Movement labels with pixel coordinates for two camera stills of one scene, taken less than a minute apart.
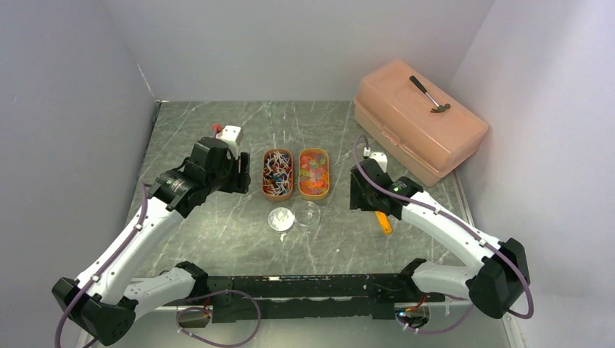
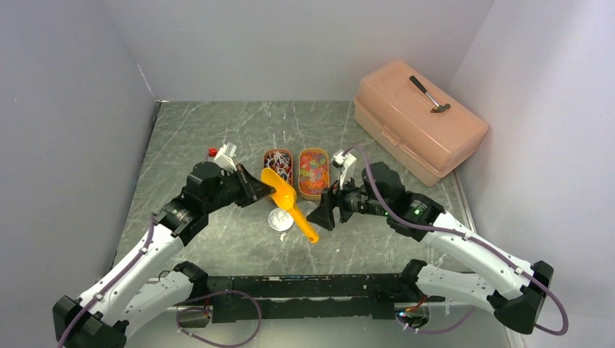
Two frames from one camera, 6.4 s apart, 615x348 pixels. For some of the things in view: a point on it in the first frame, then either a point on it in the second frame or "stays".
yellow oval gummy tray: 314,173 stays
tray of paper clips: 278,174 stays
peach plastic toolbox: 411,116 stays
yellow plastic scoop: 385,222 → 285,196
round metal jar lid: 281,219 stays
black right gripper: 356,199 → 323,214
